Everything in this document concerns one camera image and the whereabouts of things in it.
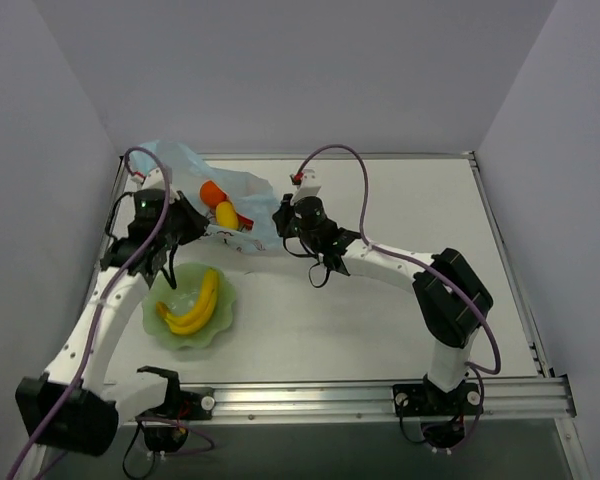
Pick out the fake orange fruit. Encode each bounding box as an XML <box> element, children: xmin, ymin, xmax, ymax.
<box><xmin>199</xmin><ymin>180</ymin><xmax>228</xmax><ymax>209</ymax></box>

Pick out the yellow fake mango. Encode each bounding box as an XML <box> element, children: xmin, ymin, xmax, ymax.
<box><xmin>215</xmin><ymin>200</ymin><xmax>240</xmax><ymax>230</ymax></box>

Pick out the light blue plastic bag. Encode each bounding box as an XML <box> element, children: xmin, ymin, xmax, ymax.
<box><xmin>129</xmin><ymin>141</ymin><xmax>282</xmax><ymax>254</ymax></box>

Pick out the yellow fake banana bunch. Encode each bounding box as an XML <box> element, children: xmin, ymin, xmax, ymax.
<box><xmin>156</xmin><ymin>268</ymin><xmax>219</xmax><ymax>336</ymax></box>

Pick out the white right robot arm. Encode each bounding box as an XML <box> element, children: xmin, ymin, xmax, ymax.
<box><xmin>273</xmin><ymin>195</ymin><xmax>493</xmax><ymax>416</ymax></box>

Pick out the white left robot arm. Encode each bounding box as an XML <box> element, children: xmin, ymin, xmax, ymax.
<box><xmin>15</xmin><ymin>168</ymin><xmax>209</xmax><ymax>456</ymax></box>

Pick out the green scalloped glass bowl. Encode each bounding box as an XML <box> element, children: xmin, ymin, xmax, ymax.
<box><xmin>142</xmin><ymin>263</ymin><xmax>237</xmax><ymax>351</ymax></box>

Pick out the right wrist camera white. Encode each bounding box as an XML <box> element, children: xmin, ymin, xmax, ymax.
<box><xmin>290</xmin><ymin>169</ymin><xmax>321</xmax><ymax>205</ymax></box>

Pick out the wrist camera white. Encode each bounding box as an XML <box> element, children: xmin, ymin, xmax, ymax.
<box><xmin>290</xmin><ymin>169</ymin><xmax>321</xmax><ymax>205</ymax></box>
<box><xmin>131</xmin><ymin>168</ymin><xmax>174</xmax><ymax>192</ymax></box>

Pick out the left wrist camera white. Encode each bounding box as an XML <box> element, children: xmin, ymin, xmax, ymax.
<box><xmin>131</xmin><ymin>168</ymin><xmax>174</xmax><ymax>192</ymax></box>

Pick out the aluminium table edge rail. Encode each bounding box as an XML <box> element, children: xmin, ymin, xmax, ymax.
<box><xmin>199</xmin><ymin>149</ymin><xmax>476</xmax><ymax>162</ymax></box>

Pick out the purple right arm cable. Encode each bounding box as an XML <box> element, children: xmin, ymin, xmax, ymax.
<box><xmin>293</xmin><ymin>144</ymin><xmax>502</xmax><ymax>449</ymax></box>

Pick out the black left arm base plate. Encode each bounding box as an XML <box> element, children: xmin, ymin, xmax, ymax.
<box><xmin>116</xmin><ymin>385</ymin><xmax>216</xmax><ymax>422</ymax></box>

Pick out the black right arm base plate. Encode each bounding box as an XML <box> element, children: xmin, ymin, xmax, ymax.
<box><xmin>392</xmin><ymin>380</ymin><xmax>483</xmax><ymax>418</ymax></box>

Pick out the front aluminium frame rail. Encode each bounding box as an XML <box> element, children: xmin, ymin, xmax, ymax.
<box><xmin>32</xmin><ymin>377</ymin><xmax>577</xmax><ymax>429</ymax></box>

